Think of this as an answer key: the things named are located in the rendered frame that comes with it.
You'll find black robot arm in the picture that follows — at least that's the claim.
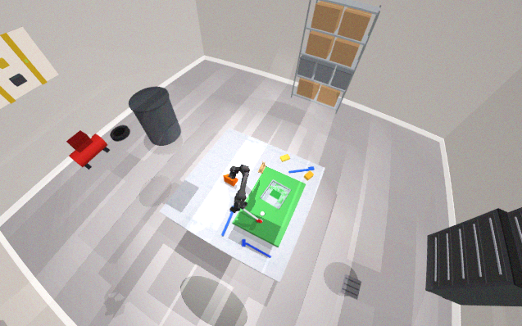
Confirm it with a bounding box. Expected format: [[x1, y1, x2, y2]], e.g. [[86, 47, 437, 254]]
[[227, 165, 250, 211]]

